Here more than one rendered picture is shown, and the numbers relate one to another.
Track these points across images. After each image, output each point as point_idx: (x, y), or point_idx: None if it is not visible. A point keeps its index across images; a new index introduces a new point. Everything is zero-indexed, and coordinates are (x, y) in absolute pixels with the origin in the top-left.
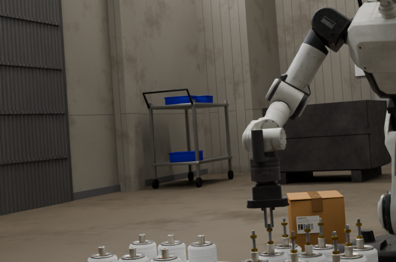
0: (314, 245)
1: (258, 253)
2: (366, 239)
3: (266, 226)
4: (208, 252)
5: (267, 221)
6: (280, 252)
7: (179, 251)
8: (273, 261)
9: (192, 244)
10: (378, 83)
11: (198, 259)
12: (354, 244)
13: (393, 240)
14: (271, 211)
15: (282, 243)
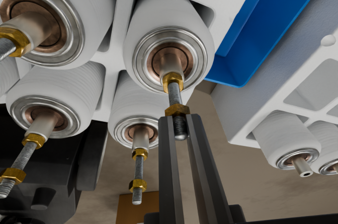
0: (73, 130)
1: (206, 60)
2: (41, 191)
3: (194, 115)
4: (284, 138)
5: (191, 137)
6: (143, 62)
7: (326, 148)
8: (160, 10)
9: (313, 159)
10: None
11: (298, 126)
12: (60, 182)
13: (49, 206)
14: (164, 194)
15: (147, 137)
